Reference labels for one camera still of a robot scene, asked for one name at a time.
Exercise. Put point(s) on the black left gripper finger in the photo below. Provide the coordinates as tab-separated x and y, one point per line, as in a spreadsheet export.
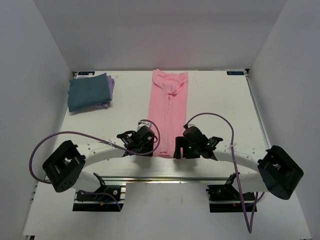
137	152
126	136

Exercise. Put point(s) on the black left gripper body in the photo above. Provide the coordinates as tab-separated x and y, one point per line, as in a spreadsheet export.
151	141

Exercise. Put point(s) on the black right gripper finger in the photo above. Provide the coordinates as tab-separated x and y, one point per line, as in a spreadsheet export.
180	144
211	146

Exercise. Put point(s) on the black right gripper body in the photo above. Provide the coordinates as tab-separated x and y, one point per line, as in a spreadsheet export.
192	151

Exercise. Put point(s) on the pink t shirt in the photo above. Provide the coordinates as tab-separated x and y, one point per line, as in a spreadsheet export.
168	108

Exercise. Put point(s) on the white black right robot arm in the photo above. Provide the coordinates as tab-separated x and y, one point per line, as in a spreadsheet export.
272	170

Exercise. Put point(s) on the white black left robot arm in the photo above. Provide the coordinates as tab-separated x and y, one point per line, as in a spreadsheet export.
64	167

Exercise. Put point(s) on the folded lavender t shirt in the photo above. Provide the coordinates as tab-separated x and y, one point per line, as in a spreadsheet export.
111	86

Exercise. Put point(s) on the folded teal t shirt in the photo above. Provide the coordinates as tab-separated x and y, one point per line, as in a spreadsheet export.
87	92

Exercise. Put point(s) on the blue right table label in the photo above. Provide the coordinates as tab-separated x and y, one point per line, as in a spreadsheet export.
235	73

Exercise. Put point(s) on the blue table label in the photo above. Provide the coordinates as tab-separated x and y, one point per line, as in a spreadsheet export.
86	73
235	73

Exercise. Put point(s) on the blue left table label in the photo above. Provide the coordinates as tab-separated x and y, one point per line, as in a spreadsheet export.
86	73

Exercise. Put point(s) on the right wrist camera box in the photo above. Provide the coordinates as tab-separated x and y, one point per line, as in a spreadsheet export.
193	135

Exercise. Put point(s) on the aluminium right table rail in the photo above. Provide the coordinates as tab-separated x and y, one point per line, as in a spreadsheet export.
262	126

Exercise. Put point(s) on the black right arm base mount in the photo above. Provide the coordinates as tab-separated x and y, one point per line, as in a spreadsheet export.
224	198

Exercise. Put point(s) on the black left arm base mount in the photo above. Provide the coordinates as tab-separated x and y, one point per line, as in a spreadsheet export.
107	198

